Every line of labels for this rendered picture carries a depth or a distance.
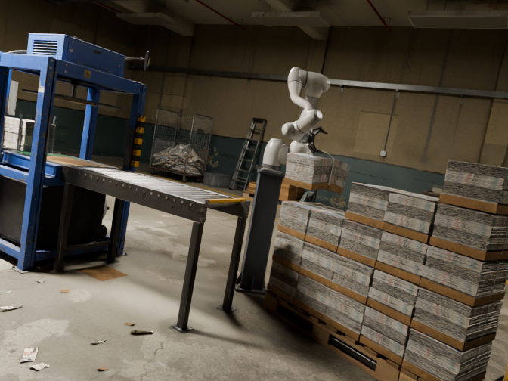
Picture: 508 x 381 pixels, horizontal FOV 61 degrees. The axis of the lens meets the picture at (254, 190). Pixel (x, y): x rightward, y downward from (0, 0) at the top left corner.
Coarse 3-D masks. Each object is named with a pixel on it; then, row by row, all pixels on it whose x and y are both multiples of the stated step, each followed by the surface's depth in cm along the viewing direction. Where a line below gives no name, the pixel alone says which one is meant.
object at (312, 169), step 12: (288, 156) 316; (300, 156) 306; (312, 156) 306; (288, 168) 318; (300, 168) 308; (312, 168) 298; (324, 168) 304; (300, 180) 308; (312, 180) 299; (324, 180) 307
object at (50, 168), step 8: (8, 152) 346; (16, 152) 354; (24, 152) 360; (8, 160) 346; (16, 160) 341; (24, 160) 335; (48, 160) 331; (88, 160) 391; (24, 168) 334; (48, 168) 320; (56, 168) 316; (104, 168) 353; (112, 168) 361; (56, 176) 317
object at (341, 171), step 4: (336, 164) 311; (340, 164) 314; (344, 164) 316; (336, 168) 312; (340, 168) 314; (344, 168) 317; (348, 168) 320; (336, 172) 313; (340, 172) 316; (344, 172) 318; (336, 176) 315; (340, 176) 316; (344, 176) 319; (332, 180) 312; (336, 180) 316; (340, 180) 318; (344, 180) 321; (336, 184) 316; (340, 184) 319; (336, 192) 319
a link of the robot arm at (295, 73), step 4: (296, 68) 328; (292, 72) 326; (296, 72) 325; (300, 72) 325; (304, 72) 325; (288, 76) 328; (292, 76) 323; (296, 76) 322; (300, 76) 323; (304, 76) 323; (288, 80) 325; (292, 80) 321; (300, 80) 323; (304, 80) 324; (304, 84) 325
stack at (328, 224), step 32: (288, 224) 309; (320, 224) 286; (352, 224) 265; (288, 256) 306; (320, 256) 283; (384, 256) 246; (416, 256) 232; (288, 288) 304; (320, 288) 281; (352, 288) 262; (384, 288) 245; (416, 288) 229; (288, 320) 302; (320, 320) 282; (352, 320) 260; (384, 320) 243
